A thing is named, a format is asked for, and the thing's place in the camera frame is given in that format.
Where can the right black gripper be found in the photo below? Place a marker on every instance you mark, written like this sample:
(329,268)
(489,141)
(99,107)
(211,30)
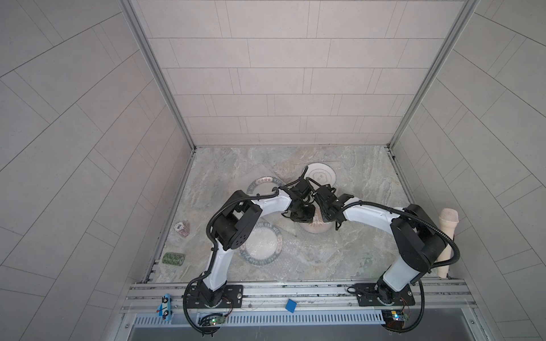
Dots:
(324,217)

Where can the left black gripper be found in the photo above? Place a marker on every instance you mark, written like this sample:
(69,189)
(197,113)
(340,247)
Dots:
(308,216)

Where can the orange sunburst dinner plate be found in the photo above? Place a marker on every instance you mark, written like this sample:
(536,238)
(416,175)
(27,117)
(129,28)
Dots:
(317,226)

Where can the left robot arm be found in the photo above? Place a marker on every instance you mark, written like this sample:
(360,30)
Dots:
(232,225)

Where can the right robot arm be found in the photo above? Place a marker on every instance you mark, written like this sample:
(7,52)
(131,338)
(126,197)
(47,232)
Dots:
(422,246)

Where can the bubble wrap sheet near plate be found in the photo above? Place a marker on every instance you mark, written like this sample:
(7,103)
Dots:
(285,267)

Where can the white plate concentric rings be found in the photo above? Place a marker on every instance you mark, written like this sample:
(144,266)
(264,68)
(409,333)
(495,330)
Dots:
(320,171)

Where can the green rimmed plate far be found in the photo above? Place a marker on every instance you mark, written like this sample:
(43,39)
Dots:
(263,186)

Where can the green rimmed plate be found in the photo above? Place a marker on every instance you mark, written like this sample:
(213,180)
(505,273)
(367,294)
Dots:
(263,186)
(263,246)

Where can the green rimmed plate near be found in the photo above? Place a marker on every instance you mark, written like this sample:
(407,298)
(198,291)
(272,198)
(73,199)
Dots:
(263,246)

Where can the blue square tag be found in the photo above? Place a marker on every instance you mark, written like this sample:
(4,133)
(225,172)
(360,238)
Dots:
(291,306)

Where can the beige foam microphone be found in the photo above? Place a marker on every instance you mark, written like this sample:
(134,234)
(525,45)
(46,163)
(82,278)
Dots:
(448,221)

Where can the pink patterned small object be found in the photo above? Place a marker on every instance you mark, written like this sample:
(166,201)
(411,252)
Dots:
(182,228)

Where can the right circuit board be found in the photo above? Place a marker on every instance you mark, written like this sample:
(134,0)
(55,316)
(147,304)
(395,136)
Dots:
(394,319)

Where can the circuit board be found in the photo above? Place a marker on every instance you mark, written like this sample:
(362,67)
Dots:
(212,320)
(394,319)

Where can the green patterned roll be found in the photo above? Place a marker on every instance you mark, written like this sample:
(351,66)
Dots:
(173,259)

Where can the left circuit board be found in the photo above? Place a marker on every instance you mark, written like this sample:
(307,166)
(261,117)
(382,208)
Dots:
(212,320)

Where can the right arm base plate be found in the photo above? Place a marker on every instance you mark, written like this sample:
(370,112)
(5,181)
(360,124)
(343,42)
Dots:
(381,295)

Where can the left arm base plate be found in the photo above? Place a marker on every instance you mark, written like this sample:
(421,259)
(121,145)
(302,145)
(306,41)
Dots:
(201,297)

